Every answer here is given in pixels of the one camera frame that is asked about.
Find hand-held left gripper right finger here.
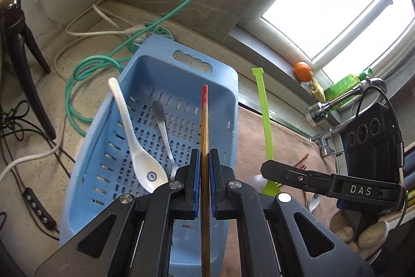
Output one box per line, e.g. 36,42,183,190
210,149,377,277

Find yellow scrubber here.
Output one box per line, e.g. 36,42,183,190
308,77,326,102

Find chrome faucet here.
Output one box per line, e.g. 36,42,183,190
307,77,388,157

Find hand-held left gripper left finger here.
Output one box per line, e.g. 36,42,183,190
34,149,201,277

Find orange fruit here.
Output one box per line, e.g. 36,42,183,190
294,62,313,82

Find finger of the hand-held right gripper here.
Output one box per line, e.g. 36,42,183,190
260,159,338,198

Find green plastic bottle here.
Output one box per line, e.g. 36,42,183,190
323,67,375,109

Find green round power strip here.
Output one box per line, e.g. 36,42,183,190
125,22,174,53

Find white cable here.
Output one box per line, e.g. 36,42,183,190
0,144,64,183
55,0,146,83

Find black inline switch controller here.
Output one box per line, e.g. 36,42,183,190
22,188,57,230

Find translucent plastic spoon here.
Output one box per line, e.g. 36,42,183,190
250,174,269,193

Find black tripod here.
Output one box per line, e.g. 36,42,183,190
0,0,57,139

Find blue plastic basket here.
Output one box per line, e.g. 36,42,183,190
59,34,239,269

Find metal spoon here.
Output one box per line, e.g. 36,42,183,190
152,101,180,178

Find long white plastic spoon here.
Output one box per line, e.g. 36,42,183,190
108,77,169,193

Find person's right hand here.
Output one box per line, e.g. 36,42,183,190
330,210,390,257

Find white ceramic spoon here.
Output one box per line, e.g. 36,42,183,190
308,194,323,213

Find black cable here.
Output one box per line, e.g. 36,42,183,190
0,100,77,232

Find green plastic spoon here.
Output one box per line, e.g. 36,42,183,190
252,67,282,196

